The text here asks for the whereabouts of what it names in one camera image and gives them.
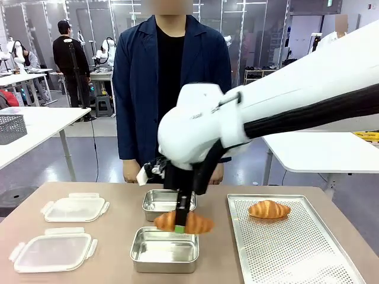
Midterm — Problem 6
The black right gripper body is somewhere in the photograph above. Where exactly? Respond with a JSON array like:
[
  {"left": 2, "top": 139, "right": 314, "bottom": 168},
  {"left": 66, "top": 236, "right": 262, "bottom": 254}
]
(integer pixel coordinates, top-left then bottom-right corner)
[{"left": 163, "top": 159, "right": 211, "bottom": 196}]

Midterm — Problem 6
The golden croissant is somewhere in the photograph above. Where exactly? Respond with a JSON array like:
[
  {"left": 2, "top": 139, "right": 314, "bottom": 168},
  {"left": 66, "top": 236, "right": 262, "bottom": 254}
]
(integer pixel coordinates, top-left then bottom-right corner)
[
  {"left": 248, "top": 199, "right": 291, "bottom": 220},
  {"left": 153, "top": 210, "right": 216, "bottom": 236}
]

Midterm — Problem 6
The stainless steel rectangular container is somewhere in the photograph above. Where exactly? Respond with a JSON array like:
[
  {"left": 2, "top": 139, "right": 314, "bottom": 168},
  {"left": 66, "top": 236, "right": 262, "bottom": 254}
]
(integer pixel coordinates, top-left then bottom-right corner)
[
  {"left": 142, "top": 189, "right": 197, "bottom": 222},
  {"left": 130, "top": 226, "right": 200, "bottom": 274}
]

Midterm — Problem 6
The person's left hand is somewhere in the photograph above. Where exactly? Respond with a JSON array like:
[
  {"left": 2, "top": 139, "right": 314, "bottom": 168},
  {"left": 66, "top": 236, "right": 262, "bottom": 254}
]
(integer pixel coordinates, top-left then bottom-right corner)
[{"left": 209, "top": 163, "right": 224, "bottom": 186}]

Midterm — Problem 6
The person's right hand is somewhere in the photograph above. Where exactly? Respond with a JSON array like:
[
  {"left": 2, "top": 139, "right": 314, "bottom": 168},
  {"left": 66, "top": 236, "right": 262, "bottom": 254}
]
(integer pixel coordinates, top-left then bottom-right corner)
[{"left": 123, "top": 159, "right": 141, "bottom": 184}]

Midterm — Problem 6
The person in navy jacket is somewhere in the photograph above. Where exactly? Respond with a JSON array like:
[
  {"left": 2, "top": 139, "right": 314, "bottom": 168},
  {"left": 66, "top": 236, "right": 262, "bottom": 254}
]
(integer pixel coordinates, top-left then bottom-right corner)
[{"left": 112, "top": 0, "right": 232, "bottom": 186}]

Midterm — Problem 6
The grey step stool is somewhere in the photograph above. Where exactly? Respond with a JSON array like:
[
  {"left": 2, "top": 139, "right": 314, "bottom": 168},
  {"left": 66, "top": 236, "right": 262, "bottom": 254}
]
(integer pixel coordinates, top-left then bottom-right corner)
[{"left": 95, "top": 96, "right": 114, "bottom": 118}]

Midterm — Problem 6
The clear plastic clip lid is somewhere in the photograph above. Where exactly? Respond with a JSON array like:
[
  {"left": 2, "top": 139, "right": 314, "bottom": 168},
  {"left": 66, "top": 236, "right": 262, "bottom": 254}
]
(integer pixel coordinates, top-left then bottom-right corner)
[
  {"left": 8, "top": 227, "right": 98, "bottom": 274},
  {"left": 40, "top": 192, "right": 110, "bottom": 223}
]

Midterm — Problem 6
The perforated metal baking tray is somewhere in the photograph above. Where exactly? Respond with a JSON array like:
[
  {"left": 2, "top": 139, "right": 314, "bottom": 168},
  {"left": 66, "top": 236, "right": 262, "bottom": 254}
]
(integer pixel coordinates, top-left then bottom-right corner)
[{"left": 227, "top": 193, "right": 368, "bottom": 284}]

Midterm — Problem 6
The black tripod stand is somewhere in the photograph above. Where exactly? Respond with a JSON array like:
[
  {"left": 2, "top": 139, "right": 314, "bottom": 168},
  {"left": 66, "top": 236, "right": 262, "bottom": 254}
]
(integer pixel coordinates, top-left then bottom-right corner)
[{"left": 66, "top": 41, "right": 97, "bottom": 121}]

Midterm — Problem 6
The white side table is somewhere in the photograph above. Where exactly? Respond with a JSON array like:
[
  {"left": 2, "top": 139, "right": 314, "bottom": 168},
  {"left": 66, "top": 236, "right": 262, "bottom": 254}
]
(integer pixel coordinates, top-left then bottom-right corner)
[
  {"left": 0, "top": 106, "right": 92, "bottom": 182},
  {"left": 262, "top": 130, "right": 379, "bottom": 196}
]

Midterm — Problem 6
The man in black clothes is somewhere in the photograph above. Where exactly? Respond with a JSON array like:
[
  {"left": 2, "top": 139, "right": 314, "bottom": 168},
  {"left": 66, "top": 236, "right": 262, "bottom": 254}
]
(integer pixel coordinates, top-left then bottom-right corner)
[{"left": 52, "top": 20, "right": 92, "bottom": 122}]

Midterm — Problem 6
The black round floor base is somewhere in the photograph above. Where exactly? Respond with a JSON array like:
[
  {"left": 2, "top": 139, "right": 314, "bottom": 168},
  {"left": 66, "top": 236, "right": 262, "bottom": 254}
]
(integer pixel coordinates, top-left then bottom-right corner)
[{"left": 0, "top": 185, "right": 39, "bottom": 209}]

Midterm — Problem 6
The grey mesh basket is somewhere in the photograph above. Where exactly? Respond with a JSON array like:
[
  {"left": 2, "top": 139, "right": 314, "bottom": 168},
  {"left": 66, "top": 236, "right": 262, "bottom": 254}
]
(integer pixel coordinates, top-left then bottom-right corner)
[{"left": 0, "top": 114, "right": 28, "bottom": 146}]

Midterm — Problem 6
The white background desk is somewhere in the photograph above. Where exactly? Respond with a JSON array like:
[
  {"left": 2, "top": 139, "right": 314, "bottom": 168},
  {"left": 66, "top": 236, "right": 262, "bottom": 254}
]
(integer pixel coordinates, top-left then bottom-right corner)
[{"left": 0, "top": 68, "right": 59, "bottom": 107}]

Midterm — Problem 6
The yellow plastic crate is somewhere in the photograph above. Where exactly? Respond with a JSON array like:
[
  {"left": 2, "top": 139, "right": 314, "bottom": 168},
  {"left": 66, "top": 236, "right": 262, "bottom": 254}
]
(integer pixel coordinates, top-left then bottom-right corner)
[{"left": 354, "top": 130, "right": 379, "bottom": 145}]

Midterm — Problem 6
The seated person in grey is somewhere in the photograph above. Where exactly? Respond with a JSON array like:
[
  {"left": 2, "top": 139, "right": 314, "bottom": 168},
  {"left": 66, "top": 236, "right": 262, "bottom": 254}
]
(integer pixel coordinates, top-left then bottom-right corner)
[{"left": 8, "top": 40, "right": 41, "bottom": 73}]

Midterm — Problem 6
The person in white shirt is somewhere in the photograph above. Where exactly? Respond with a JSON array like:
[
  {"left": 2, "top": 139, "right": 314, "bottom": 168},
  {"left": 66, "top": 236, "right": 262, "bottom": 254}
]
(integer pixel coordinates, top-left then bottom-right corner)
[{"left": 313, "top": 14, "right": 350, "bottom": 51}]

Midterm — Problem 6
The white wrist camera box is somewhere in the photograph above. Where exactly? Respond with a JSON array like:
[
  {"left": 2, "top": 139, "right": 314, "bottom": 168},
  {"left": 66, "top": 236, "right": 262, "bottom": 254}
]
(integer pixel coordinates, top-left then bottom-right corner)
[{"left": 137, "top": 159, "right": 167, "bottom": 186}]

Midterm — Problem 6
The black cable sleeve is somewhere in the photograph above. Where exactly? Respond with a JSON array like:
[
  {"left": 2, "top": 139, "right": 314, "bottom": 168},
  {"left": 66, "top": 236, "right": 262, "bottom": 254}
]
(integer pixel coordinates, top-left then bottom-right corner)
[{"left": 243, "top": 85, "right": 379, "bottom": 140}]

